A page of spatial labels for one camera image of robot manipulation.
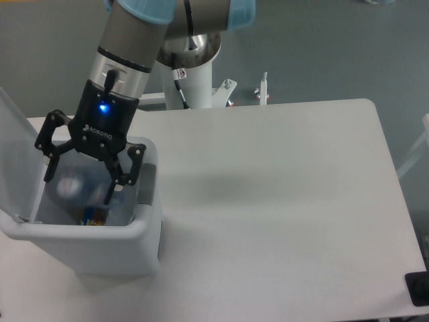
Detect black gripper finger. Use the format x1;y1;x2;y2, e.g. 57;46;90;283
34;109;74;182
103;144;146;205

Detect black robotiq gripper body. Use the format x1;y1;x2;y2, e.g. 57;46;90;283
68;80;139;161

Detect crushed clear plastic bottle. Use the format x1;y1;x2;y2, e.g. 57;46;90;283
50;166;125;209

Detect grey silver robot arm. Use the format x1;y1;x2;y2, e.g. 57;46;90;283
35;1;256;203

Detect white trash can lid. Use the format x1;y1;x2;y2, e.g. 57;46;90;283
1;90;46;222

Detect white plastic trash can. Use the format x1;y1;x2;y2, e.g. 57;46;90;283
1;137;164;276

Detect blue yellow snack packet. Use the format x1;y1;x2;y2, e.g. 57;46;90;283
78;207;109;226

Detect black device at table edge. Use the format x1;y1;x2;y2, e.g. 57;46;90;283
405;271;428;307

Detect white left base bracket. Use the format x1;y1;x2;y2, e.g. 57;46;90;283
139;93;166;106

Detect white base bracket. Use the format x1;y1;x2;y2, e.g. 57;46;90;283
139;93;166;106
212;78;237;108

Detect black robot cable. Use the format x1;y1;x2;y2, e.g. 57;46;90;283
170;52;191;110

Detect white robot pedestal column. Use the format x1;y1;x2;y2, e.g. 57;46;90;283
158;62;212;110

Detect white right base bracket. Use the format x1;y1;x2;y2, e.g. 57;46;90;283
212;78;237;108

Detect white upright bracket post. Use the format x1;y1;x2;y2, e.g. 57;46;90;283
254;71;269;105

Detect white frame at right edge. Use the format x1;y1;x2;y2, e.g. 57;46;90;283
396;114;428;180

